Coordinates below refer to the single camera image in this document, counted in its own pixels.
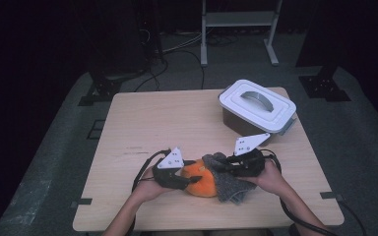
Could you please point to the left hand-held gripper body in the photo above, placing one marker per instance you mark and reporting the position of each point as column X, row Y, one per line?
column 170, row 160

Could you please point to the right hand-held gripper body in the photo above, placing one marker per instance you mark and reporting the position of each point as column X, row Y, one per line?
column 247, row 164

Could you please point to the orange plush toy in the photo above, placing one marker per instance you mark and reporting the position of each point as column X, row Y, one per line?
column 201, row 183

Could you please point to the grey fluffy cloth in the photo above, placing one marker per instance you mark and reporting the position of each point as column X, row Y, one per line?
column 233, row 190

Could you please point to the grey plastic storage box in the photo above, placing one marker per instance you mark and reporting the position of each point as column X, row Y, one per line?
column 239, row 124

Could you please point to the person's right hand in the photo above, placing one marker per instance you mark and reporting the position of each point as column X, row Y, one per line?
column 269, row 180

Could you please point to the person's left hand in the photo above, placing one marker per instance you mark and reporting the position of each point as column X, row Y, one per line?
column 146, row 190

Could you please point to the black tape strip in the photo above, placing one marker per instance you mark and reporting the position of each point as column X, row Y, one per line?
column 82, row 201
column 329, row 195

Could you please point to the black stand base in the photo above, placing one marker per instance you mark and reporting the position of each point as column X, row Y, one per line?
column 323, row 87
column 101, row 91

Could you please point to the dark equipment rack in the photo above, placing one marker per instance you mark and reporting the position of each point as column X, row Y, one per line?
column 151, row 32

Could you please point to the white metal stand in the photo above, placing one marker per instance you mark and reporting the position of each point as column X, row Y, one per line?
column 239, row 18

